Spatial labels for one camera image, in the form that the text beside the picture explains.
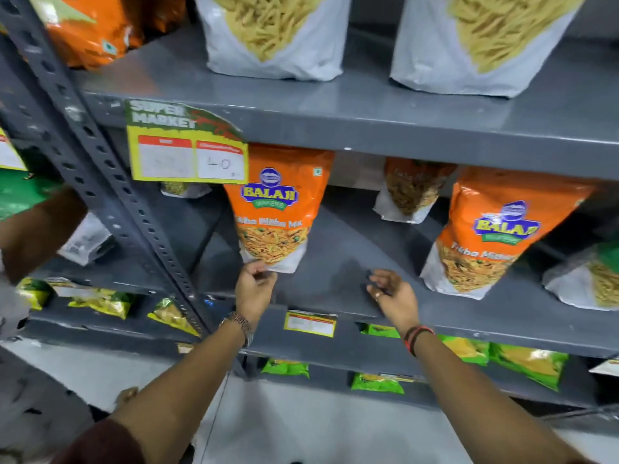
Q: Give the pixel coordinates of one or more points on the person's left hand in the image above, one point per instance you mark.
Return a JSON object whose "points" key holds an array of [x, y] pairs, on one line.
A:
{"points": [[252, 297]]}

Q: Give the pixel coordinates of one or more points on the person's right hand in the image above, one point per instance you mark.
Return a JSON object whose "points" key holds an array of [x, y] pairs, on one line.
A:
{"points": [[399, 304]]}

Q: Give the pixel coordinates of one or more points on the person's right fingers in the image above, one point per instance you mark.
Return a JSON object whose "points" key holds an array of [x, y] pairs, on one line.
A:
{"points": [[383, 281]]}

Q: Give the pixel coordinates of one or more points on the person's left thumb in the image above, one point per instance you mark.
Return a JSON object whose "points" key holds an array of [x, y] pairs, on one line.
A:
{"points": [[267, 280]]}

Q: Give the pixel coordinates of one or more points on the orange snack mix packet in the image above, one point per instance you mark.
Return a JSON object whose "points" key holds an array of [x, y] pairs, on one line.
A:
{"points": [[493, 236], [278, 202], [413, 186]]}

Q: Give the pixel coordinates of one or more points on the person's right forearm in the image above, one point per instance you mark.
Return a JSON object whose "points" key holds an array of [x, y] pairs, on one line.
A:
{"points": [[476, 405]]}

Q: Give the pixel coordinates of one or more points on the person's left forearm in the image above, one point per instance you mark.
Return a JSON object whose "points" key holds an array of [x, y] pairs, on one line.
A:
{"points": [[188, 386]]}

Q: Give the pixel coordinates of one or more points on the green snack packet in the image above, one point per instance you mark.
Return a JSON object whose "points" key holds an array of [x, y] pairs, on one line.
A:
{"points": [[377, 383], [529, 363], [285, 367], [381, 331], [466, 348]]}

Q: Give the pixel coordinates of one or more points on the metal wristwatch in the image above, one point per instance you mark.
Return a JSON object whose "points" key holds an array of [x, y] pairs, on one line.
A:
{"points": [[240, 325]]}

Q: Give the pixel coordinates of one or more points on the small yellow price label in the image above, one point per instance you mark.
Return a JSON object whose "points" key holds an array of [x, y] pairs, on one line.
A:
{"points": [[310, 323]]}

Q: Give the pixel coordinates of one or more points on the red black wrist band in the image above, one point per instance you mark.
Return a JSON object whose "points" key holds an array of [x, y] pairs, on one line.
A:
{"points": [[417, 338]]}

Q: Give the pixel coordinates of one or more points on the yellow green chips packet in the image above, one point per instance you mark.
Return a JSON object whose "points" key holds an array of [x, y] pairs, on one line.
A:
{"points": [[104, 302], [171, 316], [35, 292]]}

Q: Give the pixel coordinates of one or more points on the small white packet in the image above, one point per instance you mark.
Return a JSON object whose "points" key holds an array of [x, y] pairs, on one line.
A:
{"points": [[186, 189]]}

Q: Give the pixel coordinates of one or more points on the large yellow green price tag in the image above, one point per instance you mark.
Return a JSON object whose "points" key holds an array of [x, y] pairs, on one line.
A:
{"points": [[186, 149]]}

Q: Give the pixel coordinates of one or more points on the adjoining grey metal shelf rack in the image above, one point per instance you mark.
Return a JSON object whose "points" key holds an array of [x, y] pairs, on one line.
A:
{"points": [[96, 331]]}

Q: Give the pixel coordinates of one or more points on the clear plastic packet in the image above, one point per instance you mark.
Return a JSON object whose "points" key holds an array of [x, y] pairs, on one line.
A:
{"points": [[87, 239]]}

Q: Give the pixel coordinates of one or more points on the white packet of yellow sticks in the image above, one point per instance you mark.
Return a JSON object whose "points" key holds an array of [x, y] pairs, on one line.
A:
{"points": [[587, 280], [275, 38], [478, 43]]}

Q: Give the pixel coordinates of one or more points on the maroon sleeve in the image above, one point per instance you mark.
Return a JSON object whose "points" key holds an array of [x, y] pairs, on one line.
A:
{"points": [[99, 447]]}

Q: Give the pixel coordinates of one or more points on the white snack packet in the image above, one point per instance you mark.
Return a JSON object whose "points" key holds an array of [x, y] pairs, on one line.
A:
{"points": [[607, 368]]}

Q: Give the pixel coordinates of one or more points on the large green packet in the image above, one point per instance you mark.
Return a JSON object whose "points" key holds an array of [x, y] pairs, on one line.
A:
{"points": [[24, 190]]}

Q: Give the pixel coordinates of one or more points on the yellow white price tag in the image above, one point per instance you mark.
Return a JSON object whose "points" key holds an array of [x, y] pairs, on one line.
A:
{"points": [[8, 152]]}

